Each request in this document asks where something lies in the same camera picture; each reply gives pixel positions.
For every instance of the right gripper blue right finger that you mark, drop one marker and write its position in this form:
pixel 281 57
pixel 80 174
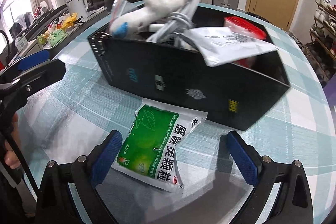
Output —
pixel 293 203

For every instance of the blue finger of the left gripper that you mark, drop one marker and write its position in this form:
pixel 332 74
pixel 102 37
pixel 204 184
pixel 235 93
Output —
pixel 30 61
pixel 21 85

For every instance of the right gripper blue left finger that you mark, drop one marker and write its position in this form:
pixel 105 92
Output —
pixel 55 203

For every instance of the green medicine sachet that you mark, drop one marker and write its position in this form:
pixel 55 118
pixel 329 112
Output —
pixel 148 153

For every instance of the white plush toy keychain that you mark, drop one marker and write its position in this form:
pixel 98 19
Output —
pixel 138 20

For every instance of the white green small sachet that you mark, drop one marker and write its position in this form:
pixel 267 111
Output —
pixel 219 45

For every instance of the adidas shoelace zip bag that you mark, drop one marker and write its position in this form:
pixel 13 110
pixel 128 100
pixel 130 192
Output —
pixel 121 7

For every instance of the white red instruction packet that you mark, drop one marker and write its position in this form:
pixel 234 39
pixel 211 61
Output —
pixel 241 26

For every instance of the person's hand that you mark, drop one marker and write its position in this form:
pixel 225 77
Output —
pixel 11 158

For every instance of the grey side cabinet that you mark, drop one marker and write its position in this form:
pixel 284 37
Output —
pixel 55 31

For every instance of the teal checked tablecloth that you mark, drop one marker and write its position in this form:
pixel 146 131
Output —
pixel 69 118

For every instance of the white kettle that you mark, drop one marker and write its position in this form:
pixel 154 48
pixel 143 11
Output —
pixel 79 7

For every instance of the black cardboard box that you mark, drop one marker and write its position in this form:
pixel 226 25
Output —
pixel 231 94

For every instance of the wooden shoe rack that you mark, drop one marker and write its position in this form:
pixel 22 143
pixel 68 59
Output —
pixel 323 29

